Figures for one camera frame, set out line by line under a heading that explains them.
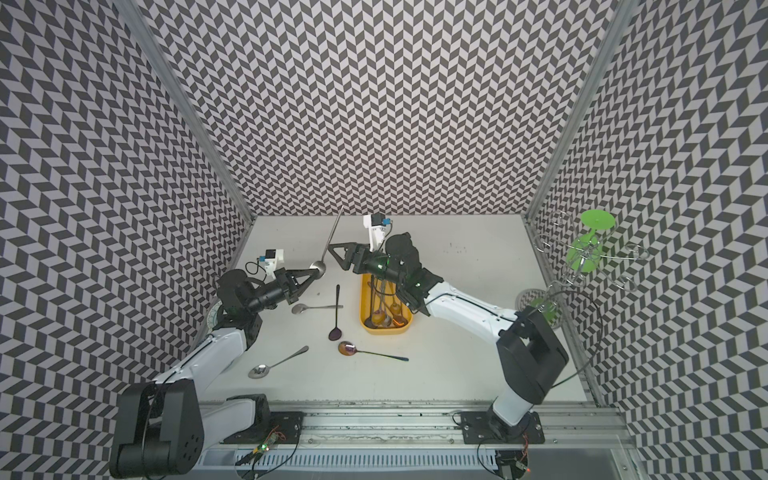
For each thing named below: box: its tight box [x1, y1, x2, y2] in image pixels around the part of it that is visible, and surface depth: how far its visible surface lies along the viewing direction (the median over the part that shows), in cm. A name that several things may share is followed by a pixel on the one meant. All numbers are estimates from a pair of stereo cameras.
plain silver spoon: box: [248, 345, 310, 379], surface depth 83 cm
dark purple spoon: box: [328, 284, 342, 341], surface depth 91 cm
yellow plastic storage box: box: [360, 274, 413, 335], surface depth 95 cm
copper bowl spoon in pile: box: [291, 303, 344, 315], surface depth 97 cm
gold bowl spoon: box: [372, 280, 386, 326], surface depth 93 cm
